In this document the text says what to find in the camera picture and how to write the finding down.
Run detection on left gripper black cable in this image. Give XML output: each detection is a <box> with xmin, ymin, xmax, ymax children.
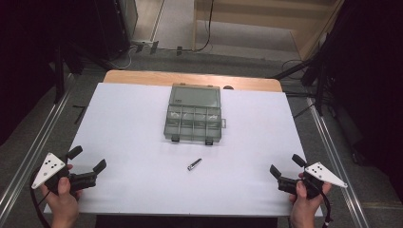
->
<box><xmin>29</xmin><ymin>170</ymin><xmax>53</xmax><ymax>228</ymax></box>

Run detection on grey transparent compartment box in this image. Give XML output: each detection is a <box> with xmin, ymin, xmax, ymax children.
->
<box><xmin>163</xmin><ymin>83</ymin><xmax>227</xmax><ymax>146</ymax></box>

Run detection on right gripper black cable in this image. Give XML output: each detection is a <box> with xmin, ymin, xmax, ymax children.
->
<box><xmin>317</xmin><ymin>187</ymin><xmax>334</xmax><ymax>228</ymax></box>

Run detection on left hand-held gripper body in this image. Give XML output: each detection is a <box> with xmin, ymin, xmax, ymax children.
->
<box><xmin>30</xmin><ymin>152</ymin><xmax>98</xmax><ymax>196</ymax></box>

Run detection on person's left hand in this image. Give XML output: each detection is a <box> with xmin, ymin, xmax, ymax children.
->
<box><xmin>39</xmin><ymin>164</ymin><xmax>84</xmax><ymax>228</ymax></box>

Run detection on metal floor rail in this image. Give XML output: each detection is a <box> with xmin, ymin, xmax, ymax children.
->
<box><xmin>0</xmin><ymin>74</ymin><xmax>77</xmax><ymax>219</ymax></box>
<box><xmin>305</xmin><ymin>96</ymin><xmax>372</xmax><ymax>228</ymax></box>

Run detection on white floor cable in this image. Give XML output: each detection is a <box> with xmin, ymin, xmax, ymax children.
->
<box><xmin>108</xmin><ymin>47</ymin><xmax>138</xmax><ymax>70</ymax></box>

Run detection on white table sheet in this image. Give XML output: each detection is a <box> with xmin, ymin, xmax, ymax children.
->
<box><xmin>43</xmin><ymin>83</ymin><xmax>324</xmax><ymax>219</ymax></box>

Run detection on white power strip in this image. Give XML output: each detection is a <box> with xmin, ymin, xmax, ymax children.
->
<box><xmin>130</xmin><ymin>39</ymin><xmax>160</xmax><ymax>54</ymax></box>

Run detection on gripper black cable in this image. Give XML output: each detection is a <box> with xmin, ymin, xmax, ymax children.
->
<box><xmin>317</xmin><ymin>187</ymin><xmax>334</xmax><ymax>228</ymax></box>
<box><xmin>29</xmin><ymin>170</ymin><xmax>53</xmax><ymax>228</ymax></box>

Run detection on black tripod stand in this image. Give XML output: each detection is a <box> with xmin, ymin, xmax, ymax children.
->
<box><xmin>269</xmin><ymin>31</ymin><xmax>337</xmax><ymax>117</ymax></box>

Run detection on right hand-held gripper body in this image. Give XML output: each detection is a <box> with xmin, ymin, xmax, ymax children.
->
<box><xmin>277</xmin><ymin>161</ymin><xmax>349</xmax><ymax>200</ymax></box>

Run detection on black upright stand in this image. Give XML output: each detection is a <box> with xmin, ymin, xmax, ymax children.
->
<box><xmin>51</xmin><ymin>44</ymin><xmax>67</xmax><ymax>105</ymax></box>

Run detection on black cabinet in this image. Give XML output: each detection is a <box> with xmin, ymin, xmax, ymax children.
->
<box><xmin>94</xmin><ymin>0</ymin><xmax>139</xmax><ymax>61</ymax></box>

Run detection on person's right hand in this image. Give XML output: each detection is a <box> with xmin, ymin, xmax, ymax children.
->
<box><xmin>288</xmin><ymin>172</ymin><xmax>333</xmax><ymax>228</ymax></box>

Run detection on black hanging cable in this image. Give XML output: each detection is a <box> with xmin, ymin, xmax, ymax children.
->
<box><xmin>193</xmin><ymin>0</ymin><xmax>215</xmax><ymax>53</ymax></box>

